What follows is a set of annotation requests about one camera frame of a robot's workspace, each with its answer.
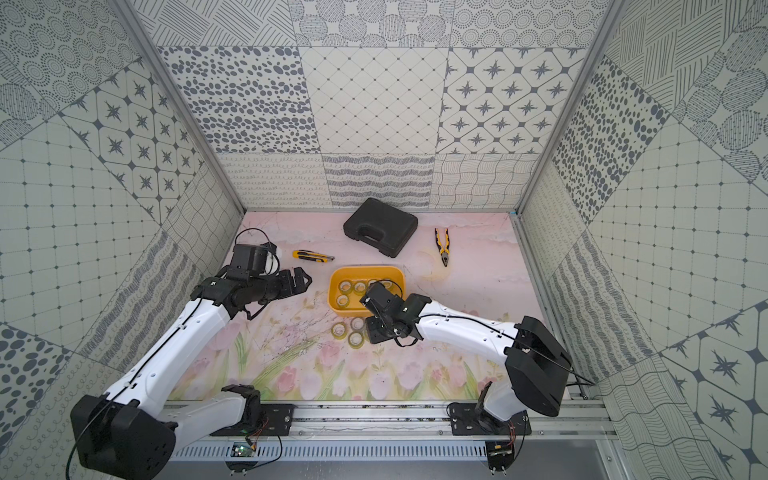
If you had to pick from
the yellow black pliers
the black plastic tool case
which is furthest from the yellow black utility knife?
the yellow black pliers

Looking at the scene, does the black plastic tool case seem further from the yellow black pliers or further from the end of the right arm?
the end of the right arm

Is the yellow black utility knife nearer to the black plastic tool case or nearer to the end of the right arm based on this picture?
the black plastic tool case

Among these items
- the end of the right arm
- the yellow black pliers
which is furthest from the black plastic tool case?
the end of the right arm

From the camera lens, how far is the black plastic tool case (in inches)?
42.3

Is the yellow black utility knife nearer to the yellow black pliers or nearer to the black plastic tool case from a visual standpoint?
the black plastic tool case
